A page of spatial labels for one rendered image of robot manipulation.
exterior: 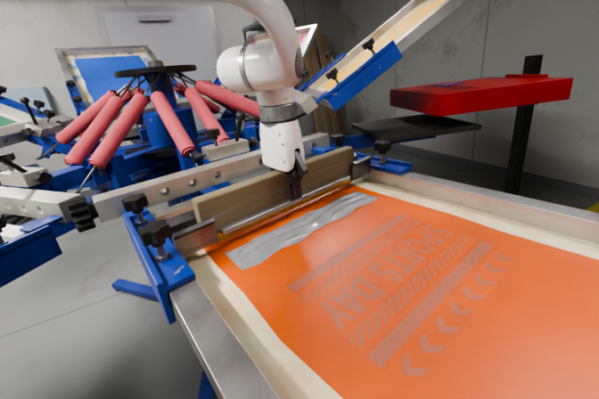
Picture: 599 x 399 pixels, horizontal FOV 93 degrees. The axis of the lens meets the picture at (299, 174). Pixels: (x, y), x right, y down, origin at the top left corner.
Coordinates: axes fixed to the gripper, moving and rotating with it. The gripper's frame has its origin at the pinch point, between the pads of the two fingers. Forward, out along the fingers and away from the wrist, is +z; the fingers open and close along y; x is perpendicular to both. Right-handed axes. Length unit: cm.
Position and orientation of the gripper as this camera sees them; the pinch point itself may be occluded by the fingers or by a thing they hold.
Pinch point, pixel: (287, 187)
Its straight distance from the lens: 63.1
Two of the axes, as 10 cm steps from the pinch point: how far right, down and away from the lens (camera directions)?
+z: 1.0, 9.3, 3.4
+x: 7.8, -2.9, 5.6
